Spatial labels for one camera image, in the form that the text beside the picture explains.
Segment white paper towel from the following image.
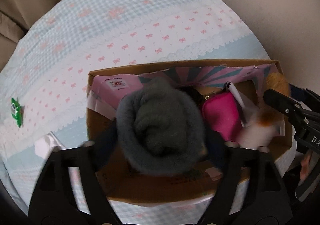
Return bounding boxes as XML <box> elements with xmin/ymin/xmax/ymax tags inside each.
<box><xmin>34</xmin><ymin>132</ymin><xmax>66</xmax><ymax>159</ymax></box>

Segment magenta zip pouch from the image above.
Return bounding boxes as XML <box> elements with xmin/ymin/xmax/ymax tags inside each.
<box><xmin>201</xmin><ymin>91</ymin><xmax>242</xmax><ymax>142</ymax></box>

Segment green wet wipes pack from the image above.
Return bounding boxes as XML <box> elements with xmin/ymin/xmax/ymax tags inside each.
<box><xmin>10</xmin><ymin>98</ymin><xmax>23</xmax><ymax>128</ymax></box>

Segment grey socks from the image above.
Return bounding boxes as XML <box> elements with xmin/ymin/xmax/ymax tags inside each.
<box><xmin>116</xmin><ymin>78</ymin><xmax>205</xmax><ymax>176</ymax></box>

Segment brown plush keychain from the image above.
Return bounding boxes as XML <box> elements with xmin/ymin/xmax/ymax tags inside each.
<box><xmin>238</xmin><ymin>72</ymin><xmax>290</xmax><ymax>150</ymax></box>

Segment white cloth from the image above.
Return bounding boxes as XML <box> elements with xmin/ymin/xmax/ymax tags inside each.
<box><xmin>226</xmin><ymin>82</ymin><xmax>259</xmax><ymax>127</ymax></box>

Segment person's right hand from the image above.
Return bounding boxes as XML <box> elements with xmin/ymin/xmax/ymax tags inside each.
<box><xmin>299</xmin><ymin>150</ymin><xmax>312</xmax><ymax>181</ymax></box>

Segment cardboard box with pink lining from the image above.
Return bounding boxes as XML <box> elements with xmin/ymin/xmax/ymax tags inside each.
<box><xmin>88</xmin><ymin>59</ymin><xmax>281</xmax><ymax>205</ymax></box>

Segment light blue patterned bedsheet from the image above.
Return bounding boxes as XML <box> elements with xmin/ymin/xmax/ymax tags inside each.
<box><xmin>0</xmin><ymin>0</ymin><xmax>297</xmax><ymax>225</ymax></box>

